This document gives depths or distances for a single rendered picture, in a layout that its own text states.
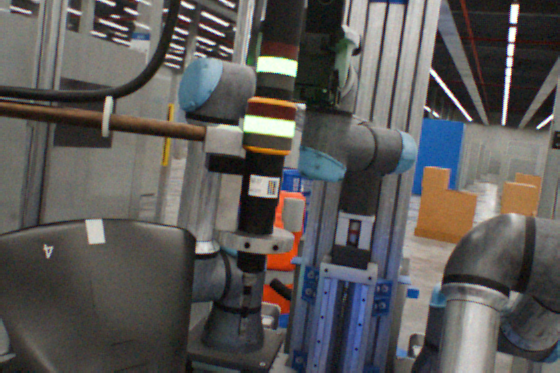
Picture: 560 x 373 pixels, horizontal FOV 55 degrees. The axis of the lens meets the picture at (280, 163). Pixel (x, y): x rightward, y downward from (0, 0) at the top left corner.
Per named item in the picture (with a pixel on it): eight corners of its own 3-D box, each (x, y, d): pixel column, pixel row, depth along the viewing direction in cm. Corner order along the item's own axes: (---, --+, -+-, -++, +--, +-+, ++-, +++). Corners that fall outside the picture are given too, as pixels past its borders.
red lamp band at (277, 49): (262, 54, 44) (264, 39, 44) (256, 58, 47) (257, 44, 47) (301, 60, 45) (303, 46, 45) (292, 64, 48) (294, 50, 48)
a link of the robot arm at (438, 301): (425, 326, 126) (433, 271, 125) (485, 341, 122) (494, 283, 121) (421, 344, 115) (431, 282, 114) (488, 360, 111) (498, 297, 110)
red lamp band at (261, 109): (249, 115, 44) (251, 100, 44) (242, 114, 48) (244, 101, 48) (300, 122, 45) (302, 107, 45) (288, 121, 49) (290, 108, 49)
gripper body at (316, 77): (337, 105, 61) (346, 111, 73) (347, 30, 61) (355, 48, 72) (273, 97, 63) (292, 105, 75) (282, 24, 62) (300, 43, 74)
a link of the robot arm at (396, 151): (270, 116, 131) (410, 192, 92) (230, 111, 125) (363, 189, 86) (281, 70, 128) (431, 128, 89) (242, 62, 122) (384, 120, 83)
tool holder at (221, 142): (193, 248, 43) (208, 127, 42) (189, 229, 49) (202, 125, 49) (301, 257, 45) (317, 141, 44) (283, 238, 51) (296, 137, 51)
